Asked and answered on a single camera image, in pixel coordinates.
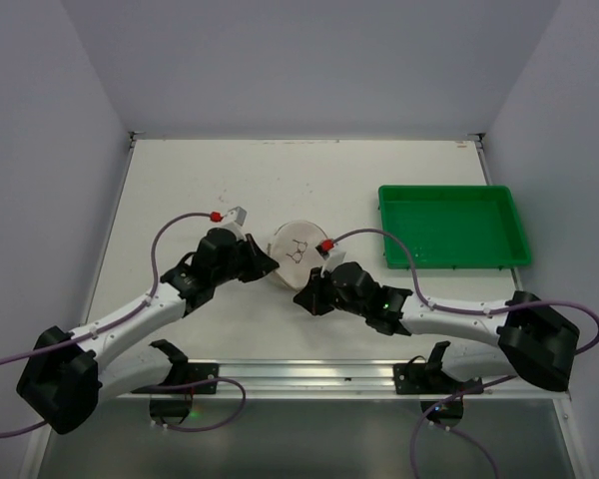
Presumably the aluminium rail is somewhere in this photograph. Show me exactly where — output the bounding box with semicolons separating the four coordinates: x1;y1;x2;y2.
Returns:
129;358;570;400

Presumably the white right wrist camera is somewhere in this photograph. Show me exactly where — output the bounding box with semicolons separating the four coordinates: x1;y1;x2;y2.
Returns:
315;239;345;275

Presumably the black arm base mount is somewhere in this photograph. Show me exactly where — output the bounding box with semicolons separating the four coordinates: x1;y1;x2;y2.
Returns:
149;339;219;425

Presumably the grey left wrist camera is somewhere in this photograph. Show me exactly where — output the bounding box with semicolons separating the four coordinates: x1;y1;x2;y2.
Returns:
223;207;248;227

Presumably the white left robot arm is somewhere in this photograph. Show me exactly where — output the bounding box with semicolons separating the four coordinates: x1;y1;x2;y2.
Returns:
16;227;280;434

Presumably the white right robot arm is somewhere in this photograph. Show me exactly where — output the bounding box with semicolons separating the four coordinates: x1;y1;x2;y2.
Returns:
294;261;579;392

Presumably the white mesh laundry bag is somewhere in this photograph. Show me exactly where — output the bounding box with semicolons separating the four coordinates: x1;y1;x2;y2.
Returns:
266;220;327;292

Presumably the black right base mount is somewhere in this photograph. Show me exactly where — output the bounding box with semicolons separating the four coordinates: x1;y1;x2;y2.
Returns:
392;340;482;428

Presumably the green plastic tray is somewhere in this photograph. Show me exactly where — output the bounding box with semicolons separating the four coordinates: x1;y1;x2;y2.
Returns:
378;185;532;269

